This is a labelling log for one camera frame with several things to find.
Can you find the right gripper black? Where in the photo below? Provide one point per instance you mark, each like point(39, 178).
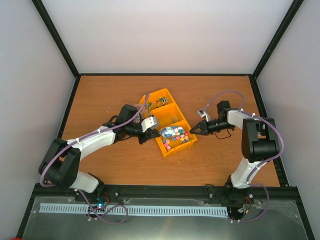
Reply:
point(204, 129)

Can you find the clear plastic cup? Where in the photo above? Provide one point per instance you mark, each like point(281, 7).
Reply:
point(138, 119)

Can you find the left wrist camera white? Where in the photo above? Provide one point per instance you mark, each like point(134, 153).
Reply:
point(149, 123)

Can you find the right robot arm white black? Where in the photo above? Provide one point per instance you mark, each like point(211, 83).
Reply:
point(259, 143)

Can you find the light blue cable duct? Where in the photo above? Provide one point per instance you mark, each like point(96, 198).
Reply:
point(137, 210)

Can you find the pile of lollipops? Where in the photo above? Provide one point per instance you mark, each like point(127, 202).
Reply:
point(160, 102)

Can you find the yellow three-compartment bin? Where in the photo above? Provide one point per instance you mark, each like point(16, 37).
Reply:
point(168, 115)

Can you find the silver metal scoop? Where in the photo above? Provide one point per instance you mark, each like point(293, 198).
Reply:
point(172, 131)

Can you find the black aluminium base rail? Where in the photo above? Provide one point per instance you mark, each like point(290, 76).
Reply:
point(208, 193)

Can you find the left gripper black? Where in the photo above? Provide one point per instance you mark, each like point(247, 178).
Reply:
point(148, 134)

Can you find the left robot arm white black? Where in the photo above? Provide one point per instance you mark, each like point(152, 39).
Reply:
point(60, 165)

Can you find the pile of star candies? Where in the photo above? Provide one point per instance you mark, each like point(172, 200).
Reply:
point(177, 142)

